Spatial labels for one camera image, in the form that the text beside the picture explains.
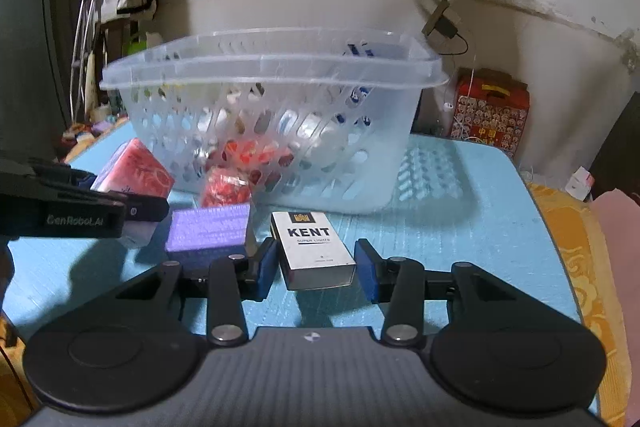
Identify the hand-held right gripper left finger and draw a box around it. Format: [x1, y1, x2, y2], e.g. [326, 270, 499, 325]
[112, 238, 279, 348]

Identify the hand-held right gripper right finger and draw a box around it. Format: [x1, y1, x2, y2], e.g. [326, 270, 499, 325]
[354, 239, 521, 348]

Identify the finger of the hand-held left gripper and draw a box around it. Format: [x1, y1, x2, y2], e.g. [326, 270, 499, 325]
[90, 189, 171, 224]
[27, 161, 98, 196]

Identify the pink tissue pack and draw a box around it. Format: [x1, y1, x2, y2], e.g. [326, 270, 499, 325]
[90, 138, 176, 249]

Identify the white cigarette pack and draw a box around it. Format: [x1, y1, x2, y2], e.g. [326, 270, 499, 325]
[270, 209, 357, 292]

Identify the clear plastic basket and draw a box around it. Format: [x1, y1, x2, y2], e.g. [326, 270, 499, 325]
[100, 27, 451, 214]

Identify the purple box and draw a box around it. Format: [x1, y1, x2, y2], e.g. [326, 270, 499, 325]
[165, 203, 257, 272]

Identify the red snack packet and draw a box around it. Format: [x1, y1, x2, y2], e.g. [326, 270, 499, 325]
[200, 166, 254, 210]

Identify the light blue foam mat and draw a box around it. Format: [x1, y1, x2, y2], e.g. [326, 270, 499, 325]
[6, 121, 601, 414]

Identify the red packet with white print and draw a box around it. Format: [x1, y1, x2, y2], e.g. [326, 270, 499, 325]
[220, 139, 294, 170]

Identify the pill blister pack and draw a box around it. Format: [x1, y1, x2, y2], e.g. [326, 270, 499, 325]
[395, 147, 464, 204]

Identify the metal crutch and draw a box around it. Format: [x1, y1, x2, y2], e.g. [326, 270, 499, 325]
[69, 0, 104, 114]

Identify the grey cabinet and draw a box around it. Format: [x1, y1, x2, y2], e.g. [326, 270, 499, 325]
[0, 0, 72, 154]

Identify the red patterned gift box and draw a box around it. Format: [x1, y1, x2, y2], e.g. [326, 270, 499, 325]
[449, 68, 531, 158]

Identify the blue and white box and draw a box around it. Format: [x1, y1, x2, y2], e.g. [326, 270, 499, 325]
[342, 41, 375, 128]

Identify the orange patterned blanket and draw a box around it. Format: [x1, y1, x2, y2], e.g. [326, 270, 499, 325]
[520, 182, 632, 427]

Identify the small white carton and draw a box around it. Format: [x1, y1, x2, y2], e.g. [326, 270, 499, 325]
[567, 166, 596, 200]

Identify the pink cloth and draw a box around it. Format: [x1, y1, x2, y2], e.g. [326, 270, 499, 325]
[590, 189, 640, 427]

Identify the black power adapter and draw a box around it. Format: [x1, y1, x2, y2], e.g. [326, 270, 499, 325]
[421, 0, 470, 56]

